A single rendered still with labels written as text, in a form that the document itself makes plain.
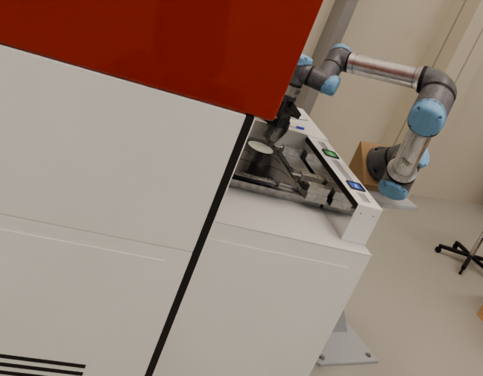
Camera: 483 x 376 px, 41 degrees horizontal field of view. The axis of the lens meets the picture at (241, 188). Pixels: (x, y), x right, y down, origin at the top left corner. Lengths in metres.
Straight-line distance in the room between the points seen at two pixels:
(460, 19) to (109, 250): 3.75
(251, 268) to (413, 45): 3.26
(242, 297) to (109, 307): 0.49
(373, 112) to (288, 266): 3.10
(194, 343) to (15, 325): 0.62
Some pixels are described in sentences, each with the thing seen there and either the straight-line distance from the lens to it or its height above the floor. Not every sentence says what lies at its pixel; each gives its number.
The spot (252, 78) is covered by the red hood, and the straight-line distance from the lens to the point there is 1.51.
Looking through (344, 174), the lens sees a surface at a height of 0.96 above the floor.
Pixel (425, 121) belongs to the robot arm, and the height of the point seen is 1.25.
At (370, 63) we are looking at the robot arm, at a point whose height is 1.33.
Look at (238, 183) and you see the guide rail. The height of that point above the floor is 0.84.
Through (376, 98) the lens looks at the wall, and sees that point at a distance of 4.98.
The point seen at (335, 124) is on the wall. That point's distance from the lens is 4.86.
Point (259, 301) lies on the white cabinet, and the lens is 2.10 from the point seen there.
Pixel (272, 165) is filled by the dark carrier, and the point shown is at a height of 0.90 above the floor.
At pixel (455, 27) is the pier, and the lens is 4.98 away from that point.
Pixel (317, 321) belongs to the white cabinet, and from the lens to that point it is 2.22.
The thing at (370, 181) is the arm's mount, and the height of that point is 0.86.
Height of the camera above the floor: 1.65
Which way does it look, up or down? 22 degrees down
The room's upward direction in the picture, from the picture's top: 22 degrees clockwise
